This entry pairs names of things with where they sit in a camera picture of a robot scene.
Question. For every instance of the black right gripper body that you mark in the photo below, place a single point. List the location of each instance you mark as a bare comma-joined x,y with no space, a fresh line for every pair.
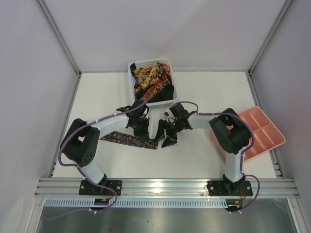
168,127

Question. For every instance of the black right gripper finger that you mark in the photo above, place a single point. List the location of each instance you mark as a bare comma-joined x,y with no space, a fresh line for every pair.
169,141
160,135

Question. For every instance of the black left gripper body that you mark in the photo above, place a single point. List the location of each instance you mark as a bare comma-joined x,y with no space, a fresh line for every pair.
141,126

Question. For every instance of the dark floral paisley tie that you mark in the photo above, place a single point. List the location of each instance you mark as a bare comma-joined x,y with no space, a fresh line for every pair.
129,140

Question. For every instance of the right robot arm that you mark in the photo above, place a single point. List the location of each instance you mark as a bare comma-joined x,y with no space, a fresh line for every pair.
233,134

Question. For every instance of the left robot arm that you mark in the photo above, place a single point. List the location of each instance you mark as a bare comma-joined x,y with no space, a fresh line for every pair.
78,148

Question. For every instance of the black tie in basket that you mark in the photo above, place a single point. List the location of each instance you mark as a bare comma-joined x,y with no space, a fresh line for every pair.
166,93

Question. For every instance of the red multicolour patterned tie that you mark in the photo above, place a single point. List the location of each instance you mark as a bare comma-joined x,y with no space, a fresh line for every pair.
161,77

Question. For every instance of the yellow patterned tie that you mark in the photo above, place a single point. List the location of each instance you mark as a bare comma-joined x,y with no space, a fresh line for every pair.
143,76

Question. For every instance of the white perforated plastic basket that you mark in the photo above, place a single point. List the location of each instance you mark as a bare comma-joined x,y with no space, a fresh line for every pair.
137,93

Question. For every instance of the pink divided organiser tray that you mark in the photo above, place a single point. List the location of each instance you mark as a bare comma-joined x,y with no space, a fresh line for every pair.
267,135

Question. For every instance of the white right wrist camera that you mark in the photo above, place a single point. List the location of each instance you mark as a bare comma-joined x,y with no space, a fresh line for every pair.
166,115

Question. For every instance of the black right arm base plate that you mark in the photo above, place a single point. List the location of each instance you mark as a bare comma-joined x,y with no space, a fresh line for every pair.
217,188

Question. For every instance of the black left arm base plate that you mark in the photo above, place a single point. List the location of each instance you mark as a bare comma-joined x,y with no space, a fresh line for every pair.
88,189

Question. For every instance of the white slotted cable duct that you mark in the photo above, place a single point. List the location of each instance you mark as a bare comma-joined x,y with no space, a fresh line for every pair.
136,203

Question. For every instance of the aluminium front rail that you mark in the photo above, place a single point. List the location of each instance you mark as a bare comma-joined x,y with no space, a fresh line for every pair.
164,188

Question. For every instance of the left aluminium frame post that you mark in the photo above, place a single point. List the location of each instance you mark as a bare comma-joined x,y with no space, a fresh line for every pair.
58,35

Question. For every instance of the aluminium frame post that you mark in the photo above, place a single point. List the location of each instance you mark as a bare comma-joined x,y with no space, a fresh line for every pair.
275,26
58,35

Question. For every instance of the right aluminium frame post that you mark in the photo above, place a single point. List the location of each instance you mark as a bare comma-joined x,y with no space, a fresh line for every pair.
275,26

